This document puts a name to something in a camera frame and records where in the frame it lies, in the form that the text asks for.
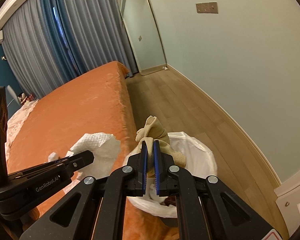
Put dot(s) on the waste bin with white liner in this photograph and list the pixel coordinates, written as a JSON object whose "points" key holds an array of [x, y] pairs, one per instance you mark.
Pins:
{"points": [[200, 160]]}

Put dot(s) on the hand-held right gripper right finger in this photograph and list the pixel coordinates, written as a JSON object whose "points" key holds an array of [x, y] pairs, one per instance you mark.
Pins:
{"points": [[157, 165]]}

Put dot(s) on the tan cloth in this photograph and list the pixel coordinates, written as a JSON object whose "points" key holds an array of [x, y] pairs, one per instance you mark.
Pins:
{"points": [[155, 130]]}

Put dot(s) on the white door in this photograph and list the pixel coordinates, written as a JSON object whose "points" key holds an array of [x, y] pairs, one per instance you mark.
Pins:
{"points": [[293, 202]]}

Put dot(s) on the grey curtain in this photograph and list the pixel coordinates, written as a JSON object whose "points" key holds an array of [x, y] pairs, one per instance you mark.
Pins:
{"points": [[30, 55], [97, 25]]}

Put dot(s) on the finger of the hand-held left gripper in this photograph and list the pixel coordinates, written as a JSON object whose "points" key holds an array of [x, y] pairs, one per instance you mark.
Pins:
{"points": [[52, 163], [80, 161]]}

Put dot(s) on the blue curtain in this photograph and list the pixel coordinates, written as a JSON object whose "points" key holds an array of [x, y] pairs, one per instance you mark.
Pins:
{"points": [[60, 30]]}

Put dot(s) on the large white paper towel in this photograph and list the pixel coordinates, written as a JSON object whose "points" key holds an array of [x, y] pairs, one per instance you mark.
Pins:
{"points": [[100, 150]]}

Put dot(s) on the pink floral quilt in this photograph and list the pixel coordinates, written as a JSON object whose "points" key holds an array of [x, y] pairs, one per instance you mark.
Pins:
{"points": [[17, 127]]}

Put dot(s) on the grey chair back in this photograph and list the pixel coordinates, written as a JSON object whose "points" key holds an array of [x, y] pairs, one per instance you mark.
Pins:
{"points": [[12, 93]]}

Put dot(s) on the wall hook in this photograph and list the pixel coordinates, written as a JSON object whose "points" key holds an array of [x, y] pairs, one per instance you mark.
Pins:
{"points": [[3, 58]]}

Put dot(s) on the orange plush bed blanket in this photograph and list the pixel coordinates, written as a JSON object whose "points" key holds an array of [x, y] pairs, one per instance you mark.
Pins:
{"points": [[85, 105]]}

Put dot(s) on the bronze wall switch plate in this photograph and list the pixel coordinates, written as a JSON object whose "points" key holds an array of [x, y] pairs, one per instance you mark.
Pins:
{"points": [[207, 7]]}

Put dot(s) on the gold framed standing mirror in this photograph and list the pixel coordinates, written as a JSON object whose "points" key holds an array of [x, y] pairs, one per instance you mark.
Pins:
{"points": [[145, 35]]}

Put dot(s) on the red and white plush toy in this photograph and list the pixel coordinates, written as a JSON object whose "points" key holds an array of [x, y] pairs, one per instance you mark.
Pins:
{"points": [[23, 97]]}

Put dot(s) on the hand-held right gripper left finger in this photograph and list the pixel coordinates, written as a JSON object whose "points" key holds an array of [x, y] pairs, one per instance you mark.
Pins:
{"points": [[144, 162]]}

